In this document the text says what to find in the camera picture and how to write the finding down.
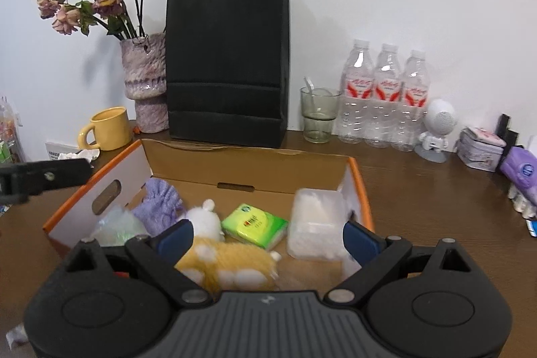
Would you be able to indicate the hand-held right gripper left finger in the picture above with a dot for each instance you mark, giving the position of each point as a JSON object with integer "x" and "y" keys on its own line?
{"x": 176, "y": 241}

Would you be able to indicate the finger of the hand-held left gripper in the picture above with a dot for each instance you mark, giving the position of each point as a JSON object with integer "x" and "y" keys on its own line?
{"x": 50, "y": 175}

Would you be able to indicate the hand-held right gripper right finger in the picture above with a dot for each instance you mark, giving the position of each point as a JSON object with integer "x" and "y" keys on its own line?
{"x": 359, "y": 244}

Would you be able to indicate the cardboard box with orange rim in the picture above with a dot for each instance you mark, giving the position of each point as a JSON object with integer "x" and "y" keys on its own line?
{"x": 251, "y": 170}

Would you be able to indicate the clear plastic container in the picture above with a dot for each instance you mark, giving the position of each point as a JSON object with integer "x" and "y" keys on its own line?
{"x": 316, "y": 221}

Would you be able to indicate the white printed paper box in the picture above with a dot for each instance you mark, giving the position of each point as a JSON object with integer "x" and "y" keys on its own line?
{"x": 54, "y": 150}

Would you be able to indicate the crumpled white tissue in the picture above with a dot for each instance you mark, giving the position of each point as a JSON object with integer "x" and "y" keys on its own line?
{"x": 84, "y": 153}

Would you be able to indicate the purple fluffy cloth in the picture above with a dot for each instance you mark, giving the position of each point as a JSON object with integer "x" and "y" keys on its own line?
{"x": 161, "y": 203}

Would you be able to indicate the pale crumpled plastic bag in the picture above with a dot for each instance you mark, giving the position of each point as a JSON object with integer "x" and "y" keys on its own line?
{"x": 119, "y": 228}

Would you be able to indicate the yellow white plush toy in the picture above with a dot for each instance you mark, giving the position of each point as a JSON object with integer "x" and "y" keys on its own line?
{"x": 235, "y": 257}

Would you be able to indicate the colourful snack packets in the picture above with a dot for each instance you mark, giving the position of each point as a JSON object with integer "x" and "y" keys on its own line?
{"x": 7, "y": 131}

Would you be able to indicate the yellow mug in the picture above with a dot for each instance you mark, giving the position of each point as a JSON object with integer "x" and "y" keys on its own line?
{"x": 111, "y": 128}

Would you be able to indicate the green tissue pack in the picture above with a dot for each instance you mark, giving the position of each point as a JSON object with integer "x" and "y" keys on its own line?
{"x": 254, "y": 226}

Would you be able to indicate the clear drinking glass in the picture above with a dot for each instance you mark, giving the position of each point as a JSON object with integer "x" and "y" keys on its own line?
{"x": 319, "y": 125}

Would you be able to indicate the purple white ceramic vase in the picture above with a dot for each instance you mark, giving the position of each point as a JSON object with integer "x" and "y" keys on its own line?
{"x": 144, "y": 81}

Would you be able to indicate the white robot figure speaker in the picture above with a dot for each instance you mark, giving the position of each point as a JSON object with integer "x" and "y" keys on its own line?
{"x": 440, "y": 117}

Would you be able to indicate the printed tin box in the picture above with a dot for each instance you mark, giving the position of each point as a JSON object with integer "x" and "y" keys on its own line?
{"x": 478, "y": 150}

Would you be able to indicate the clear water bottle red label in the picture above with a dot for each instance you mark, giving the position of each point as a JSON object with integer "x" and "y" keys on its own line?
{"x": 356, "y": 81}
{"x": 415, "y": 98}
{"x": 387, "y": 89}

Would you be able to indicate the small white paper scrap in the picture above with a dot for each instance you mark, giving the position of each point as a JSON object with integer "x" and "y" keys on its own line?
{"x": 16, "y": 336}

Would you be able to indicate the small white bottles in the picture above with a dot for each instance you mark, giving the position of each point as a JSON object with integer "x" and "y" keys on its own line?
{"x": 522, "y": 205}

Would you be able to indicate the white plastic spoon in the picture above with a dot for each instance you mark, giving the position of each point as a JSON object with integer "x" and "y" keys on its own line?
{"x": 309, "y": 83}

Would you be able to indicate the blue white card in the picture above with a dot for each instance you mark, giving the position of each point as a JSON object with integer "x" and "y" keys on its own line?
{"x": 533, "y": 227}

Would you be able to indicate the purple tissue pack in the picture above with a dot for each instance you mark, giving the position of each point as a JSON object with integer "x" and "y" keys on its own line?
{"x": 522, "y": 171}

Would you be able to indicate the black paper bag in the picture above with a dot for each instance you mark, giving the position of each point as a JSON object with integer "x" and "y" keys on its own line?
{"x": 226, "y": 68}

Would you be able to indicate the black upright object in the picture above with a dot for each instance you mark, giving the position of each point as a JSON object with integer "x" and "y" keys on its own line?
{"x": 505, "y": 125}

